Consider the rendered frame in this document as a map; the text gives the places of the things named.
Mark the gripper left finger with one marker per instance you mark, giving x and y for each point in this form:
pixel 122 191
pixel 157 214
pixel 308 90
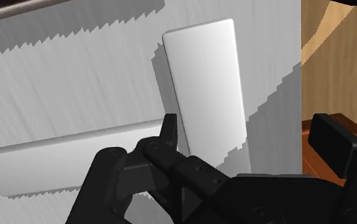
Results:
pixel 103 186

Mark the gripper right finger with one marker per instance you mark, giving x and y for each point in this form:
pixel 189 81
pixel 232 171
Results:
pixel 336 145

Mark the white flat rectangular slab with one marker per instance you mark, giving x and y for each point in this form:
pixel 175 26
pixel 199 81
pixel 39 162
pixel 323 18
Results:
pixel 206 86
pixel 51 167

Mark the white wooden table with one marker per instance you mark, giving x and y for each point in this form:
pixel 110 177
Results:
pixel 72 80

